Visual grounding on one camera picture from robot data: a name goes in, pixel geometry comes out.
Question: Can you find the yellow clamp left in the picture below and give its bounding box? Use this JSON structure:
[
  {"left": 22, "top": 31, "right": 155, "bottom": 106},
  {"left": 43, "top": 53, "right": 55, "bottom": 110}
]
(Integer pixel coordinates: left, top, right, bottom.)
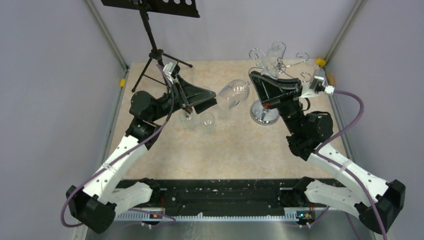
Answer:
[{"left": 119, "top": 78, "right": 126, "bottom": 88}]

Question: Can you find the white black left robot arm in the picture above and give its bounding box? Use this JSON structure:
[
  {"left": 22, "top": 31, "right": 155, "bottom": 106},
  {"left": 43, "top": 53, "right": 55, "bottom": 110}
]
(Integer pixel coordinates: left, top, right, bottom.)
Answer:
[{"left": 64, "top": 75, "right": 217, "bottom": 234}]

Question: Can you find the wooden block at wall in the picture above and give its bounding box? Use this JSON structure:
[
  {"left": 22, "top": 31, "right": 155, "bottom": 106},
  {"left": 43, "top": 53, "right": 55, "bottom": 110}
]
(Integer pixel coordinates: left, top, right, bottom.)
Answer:
[{"left": 326, "top": 72, "right": 337, "bottom": 87}]

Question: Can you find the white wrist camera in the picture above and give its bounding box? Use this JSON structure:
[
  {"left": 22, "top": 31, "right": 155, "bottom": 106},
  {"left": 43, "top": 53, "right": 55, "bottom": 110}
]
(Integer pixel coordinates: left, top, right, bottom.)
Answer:
[
  {"left": 162, "top": 61, "right": 181, "bottom": 82},
  {"left": 300, "top": 68, "right": 335, "bottom": 98}
]

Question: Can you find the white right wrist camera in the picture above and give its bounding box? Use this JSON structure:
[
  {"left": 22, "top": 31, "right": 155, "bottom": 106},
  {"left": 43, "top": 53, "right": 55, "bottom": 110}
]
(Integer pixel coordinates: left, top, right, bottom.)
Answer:
[{"left": 300, "top": 68, "right": 335, "bottom": 98}]

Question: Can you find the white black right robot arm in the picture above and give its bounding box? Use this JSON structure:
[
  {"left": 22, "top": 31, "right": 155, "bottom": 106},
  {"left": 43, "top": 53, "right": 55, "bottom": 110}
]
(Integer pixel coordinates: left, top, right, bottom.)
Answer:
[{"left": 249, "top": 71, "right": 406, "bottom": 239}]

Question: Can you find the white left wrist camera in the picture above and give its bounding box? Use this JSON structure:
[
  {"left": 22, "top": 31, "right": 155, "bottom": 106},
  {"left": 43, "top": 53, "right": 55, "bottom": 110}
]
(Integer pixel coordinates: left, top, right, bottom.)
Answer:
[{"left": 162, "top": 61, "right": 181, "bottom": 82}]

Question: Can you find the black music stand tripod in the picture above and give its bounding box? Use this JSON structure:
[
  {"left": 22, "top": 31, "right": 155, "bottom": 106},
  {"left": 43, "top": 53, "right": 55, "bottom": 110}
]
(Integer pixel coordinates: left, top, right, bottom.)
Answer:
[{"left": 101, "top": 0, "right": 200, "bottom": 93}]

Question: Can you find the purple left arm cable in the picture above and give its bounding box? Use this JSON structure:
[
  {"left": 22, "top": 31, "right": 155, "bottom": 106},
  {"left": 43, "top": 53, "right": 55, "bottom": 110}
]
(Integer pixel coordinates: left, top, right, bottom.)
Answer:
[{"left": 60, "top": 63, "right": 176, "bottom": 229}]

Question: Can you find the left rear wine glass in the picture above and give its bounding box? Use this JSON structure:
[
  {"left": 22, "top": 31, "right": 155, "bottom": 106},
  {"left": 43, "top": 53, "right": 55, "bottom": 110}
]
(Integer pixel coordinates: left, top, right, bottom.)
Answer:
[{"left": 260, "top": 41, "right": 286, "bottom": 80}]

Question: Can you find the yellow corner clamp right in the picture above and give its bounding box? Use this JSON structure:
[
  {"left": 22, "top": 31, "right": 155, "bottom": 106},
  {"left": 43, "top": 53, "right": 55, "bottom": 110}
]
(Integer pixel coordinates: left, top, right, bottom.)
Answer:
[{"left": 315, "top": 58, "right": 327, "bottom": 68}]

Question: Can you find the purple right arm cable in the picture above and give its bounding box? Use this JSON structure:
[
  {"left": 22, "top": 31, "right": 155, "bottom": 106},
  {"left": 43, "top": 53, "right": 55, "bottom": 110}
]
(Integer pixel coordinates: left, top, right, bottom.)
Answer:
[{"left": 312, "top": 90, "right": 388, "bottom": 240}]

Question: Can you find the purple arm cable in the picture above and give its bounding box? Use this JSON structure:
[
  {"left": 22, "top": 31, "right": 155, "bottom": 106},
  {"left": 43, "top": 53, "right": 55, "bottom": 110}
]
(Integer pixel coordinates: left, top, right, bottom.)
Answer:
[
  {"left": 312, "top": 90, "right": 388, "bottom": 240},
  {"left": 60, "top": 63, "right": 176, "bottom": 229}
]

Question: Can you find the chrome wine glass rack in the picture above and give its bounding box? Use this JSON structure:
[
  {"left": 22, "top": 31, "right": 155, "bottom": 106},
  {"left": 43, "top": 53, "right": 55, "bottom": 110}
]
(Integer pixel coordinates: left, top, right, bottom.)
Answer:
[{"left": 248, "top": 40, "right": 310, "bottom": 126}]

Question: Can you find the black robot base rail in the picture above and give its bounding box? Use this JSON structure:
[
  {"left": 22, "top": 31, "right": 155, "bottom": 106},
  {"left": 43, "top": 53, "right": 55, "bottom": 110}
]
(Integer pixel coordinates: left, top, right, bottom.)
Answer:
[{"left": 133, "top": 178, "right": 326, "bottom": 225}]

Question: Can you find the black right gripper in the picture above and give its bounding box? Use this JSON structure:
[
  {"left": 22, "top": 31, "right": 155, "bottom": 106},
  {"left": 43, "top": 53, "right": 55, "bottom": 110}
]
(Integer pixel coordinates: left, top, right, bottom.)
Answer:
[{"left": 250, "top": 71, "right": 304, "bottom": 135}]

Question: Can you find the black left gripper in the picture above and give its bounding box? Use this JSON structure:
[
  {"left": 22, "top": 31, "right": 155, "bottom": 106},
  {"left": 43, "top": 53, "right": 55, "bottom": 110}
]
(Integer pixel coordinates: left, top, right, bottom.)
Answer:
[{"left": 150, "top": 73, "right": 219, "bottom": 122}]

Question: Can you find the ribbed clear wine glass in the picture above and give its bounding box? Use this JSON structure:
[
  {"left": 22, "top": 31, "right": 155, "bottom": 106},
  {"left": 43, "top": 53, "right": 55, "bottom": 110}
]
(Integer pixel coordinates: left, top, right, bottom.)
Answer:
[{"left": 178, "top": 110, "right": 196, "bottom": 131}]

